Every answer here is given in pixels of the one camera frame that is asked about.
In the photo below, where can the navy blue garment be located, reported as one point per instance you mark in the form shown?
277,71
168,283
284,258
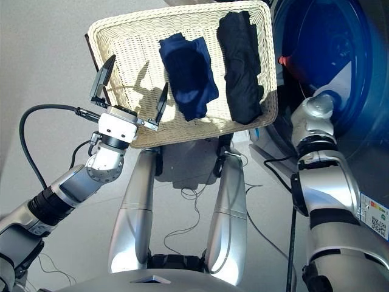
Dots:
188,76

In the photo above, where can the black garment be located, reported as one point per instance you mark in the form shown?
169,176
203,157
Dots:
241,76

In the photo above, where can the orange garment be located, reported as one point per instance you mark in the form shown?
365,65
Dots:
284,61

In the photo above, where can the pale woven laundry basket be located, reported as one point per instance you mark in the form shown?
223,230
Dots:
136,45

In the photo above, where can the grey washing machine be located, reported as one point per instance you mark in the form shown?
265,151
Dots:
349,61

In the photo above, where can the blue white washer sticker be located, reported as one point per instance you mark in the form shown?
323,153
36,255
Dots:
255,134

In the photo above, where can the silver robot leg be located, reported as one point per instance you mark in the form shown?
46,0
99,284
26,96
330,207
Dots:
133,213
228,219

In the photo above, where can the grey robot torso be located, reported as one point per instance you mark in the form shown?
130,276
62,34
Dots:
136,281

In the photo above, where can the thin dark floor thread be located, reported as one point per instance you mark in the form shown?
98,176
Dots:
57,270

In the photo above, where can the washer energy label sticker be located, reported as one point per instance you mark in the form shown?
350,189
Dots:
375,216

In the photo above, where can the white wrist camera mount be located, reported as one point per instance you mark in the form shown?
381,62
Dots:
117,129

